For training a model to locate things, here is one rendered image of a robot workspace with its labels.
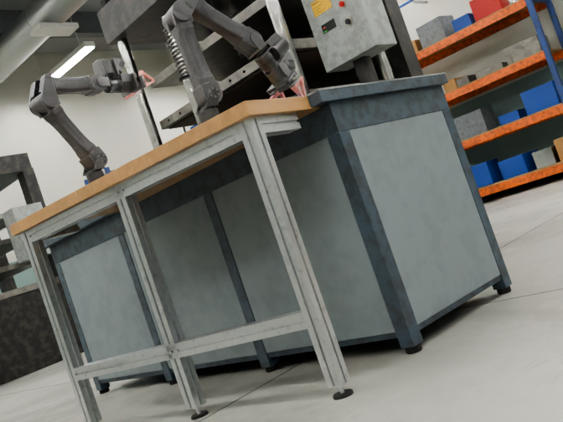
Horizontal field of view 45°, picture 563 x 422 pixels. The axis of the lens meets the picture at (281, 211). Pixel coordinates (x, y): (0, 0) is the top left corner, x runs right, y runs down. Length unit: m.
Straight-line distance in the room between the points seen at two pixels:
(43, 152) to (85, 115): 1.03
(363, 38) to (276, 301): 1.26
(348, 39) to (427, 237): 1.18
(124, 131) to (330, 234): 9.59
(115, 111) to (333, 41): 8.68
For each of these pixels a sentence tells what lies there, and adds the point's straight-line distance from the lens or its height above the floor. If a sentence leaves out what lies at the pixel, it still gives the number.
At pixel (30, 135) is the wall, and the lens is 10.68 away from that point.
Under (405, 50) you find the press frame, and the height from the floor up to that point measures 1.15.
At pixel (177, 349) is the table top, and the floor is 0.22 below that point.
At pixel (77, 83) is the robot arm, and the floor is 1.20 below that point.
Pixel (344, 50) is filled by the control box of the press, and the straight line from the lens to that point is 3.07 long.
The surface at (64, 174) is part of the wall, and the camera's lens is 10.70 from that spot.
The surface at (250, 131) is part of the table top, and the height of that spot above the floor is 0.72.
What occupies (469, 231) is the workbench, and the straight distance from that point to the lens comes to 2.37.
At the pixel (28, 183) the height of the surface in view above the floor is 1.74.
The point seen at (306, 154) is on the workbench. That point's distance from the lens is 2.07.
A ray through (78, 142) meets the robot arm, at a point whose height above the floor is 0.98.
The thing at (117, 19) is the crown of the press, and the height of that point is 1.88.
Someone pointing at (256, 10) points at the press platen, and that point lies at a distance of 3.38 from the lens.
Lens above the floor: 0.44
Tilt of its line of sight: 2 degrees up
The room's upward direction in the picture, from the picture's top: 19 degrees counter-clockwise
